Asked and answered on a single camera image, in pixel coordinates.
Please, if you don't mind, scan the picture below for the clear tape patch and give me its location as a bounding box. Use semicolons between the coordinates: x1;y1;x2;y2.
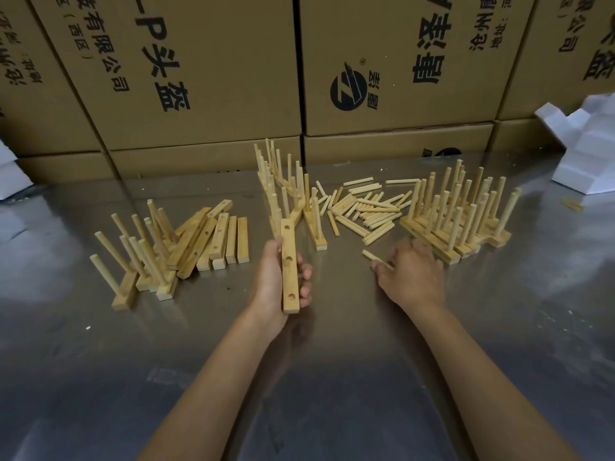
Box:
146;367;193;387

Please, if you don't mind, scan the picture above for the pile of wooden dowels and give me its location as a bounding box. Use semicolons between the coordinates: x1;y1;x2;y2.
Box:
312;176;422;248

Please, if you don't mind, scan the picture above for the pile of drilled wooden bars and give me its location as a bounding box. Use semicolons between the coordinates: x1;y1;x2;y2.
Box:
165;200;250;280

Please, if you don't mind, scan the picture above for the person's left hand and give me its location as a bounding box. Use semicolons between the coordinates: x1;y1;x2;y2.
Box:
252;234;314;339

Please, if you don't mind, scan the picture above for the person's left forearm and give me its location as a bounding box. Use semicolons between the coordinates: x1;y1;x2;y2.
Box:
136;311;289;461

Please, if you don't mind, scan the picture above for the stack of brown cardboard boxes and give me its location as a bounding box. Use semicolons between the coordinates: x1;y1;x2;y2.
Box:
0;0;615;183

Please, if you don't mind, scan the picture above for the shiny metal table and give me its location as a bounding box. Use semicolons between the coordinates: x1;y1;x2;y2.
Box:
0;153;615;461

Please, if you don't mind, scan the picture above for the person's right forearm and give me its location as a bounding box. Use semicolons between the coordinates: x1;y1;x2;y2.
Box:
413;302;585;461

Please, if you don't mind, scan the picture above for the person's right hand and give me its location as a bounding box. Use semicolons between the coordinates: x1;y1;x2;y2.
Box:
370;237;448;315

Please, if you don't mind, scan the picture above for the stack of white foam blocks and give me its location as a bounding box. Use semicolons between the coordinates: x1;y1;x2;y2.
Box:
0;136;33;200
534;92;615;196

